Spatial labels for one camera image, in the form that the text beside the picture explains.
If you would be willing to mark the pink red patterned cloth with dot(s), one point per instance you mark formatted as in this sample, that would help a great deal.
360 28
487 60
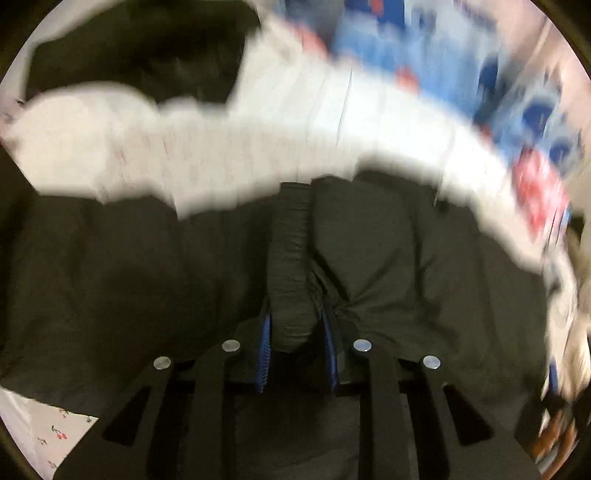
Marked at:
538 194

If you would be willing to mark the large black garment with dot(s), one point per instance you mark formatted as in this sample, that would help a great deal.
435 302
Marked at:
138 277

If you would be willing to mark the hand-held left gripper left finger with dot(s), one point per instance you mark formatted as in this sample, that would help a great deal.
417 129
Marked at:
262 355

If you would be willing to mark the blue whale print blanket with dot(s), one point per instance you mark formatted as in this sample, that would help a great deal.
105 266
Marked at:
461 55

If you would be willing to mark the white cherry print bed sheet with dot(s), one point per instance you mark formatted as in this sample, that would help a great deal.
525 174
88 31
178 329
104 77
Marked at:
277 138

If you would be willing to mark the crumpled dark cloth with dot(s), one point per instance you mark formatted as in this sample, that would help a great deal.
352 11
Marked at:
138 55

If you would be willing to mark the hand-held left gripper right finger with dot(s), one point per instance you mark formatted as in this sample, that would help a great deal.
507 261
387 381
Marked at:
330 355

